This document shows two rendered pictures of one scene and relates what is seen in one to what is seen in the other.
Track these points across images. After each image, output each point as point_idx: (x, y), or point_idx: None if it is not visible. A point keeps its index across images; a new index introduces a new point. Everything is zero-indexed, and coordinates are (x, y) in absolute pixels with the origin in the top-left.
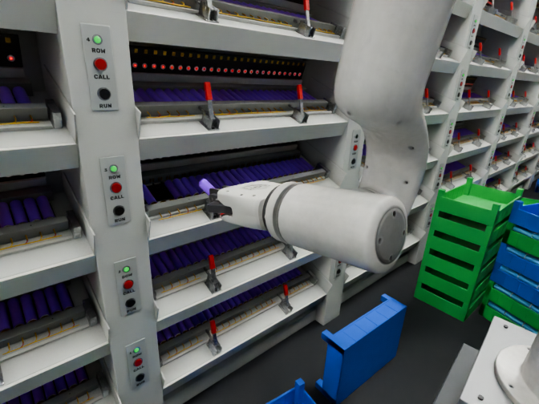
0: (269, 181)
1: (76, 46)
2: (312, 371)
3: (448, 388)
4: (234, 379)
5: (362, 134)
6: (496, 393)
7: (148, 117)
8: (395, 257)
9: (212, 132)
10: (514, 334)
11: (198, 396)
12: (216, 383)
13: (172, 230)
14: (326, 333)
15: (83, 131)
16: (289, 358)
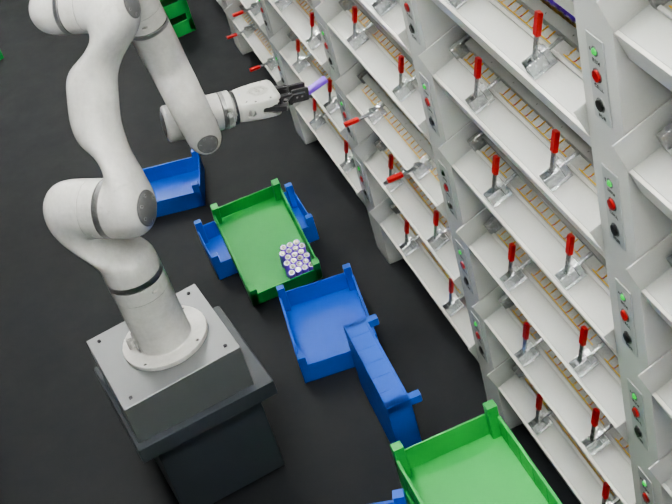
0: (419, 139)
1: None
2: (413, 376)
3: (239, 343)
4: (427, 308)
5: (450, 178)
6: (186, 303)
7: (350, 11)
8: (166, 137)
9: (349, 49)
10: (216, 347)
11: (417, 282)
12: (427, 294)
13: (356, 103)
14: (371, 316)
15: (312, 2)
16: (440, 357)
